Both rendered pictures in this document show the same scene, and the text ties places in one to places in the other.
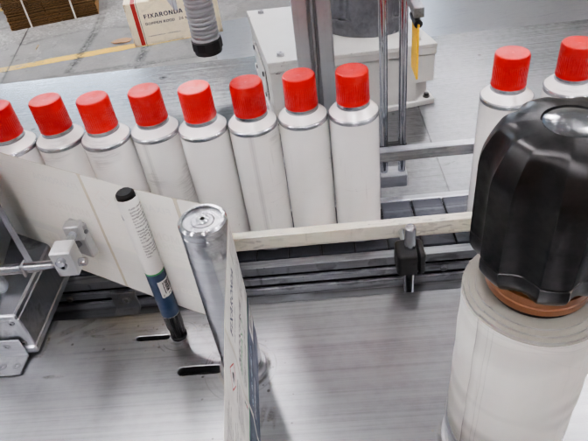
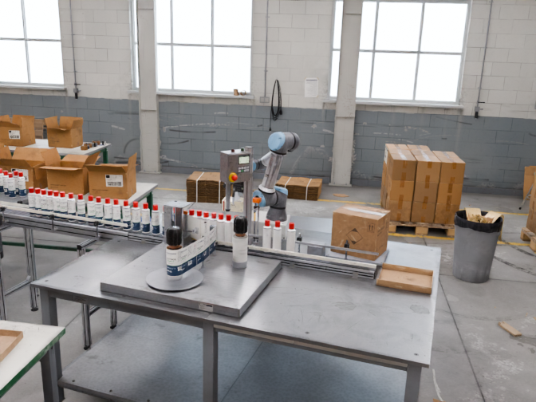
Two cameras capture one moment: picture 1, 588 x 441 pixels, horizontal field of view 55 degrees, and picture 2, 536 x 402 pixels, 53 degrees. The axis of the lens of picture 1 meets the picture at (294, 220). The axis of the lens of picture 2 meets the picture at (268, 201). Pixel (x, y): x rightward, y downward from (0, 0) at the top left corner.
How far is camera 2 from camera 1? 286 cm
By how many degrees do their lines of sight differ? 27
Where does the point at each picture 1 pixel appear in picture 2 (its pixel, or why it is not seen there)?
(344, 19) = (269, 215)
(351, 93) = not seen: hidden behind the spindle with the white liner
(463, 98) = not seen: hidden behind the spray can
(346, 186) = not seen: hidden behind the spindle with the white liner
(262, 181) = (227, 231)
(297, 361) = (220, 256)
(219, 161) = (221, 226)
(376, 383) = (229, 259)
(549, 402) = (238, 248)
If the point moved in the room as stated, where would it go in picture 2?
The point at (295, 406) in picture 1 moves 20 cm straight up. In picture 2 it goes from (216, 258) to (217, 226)
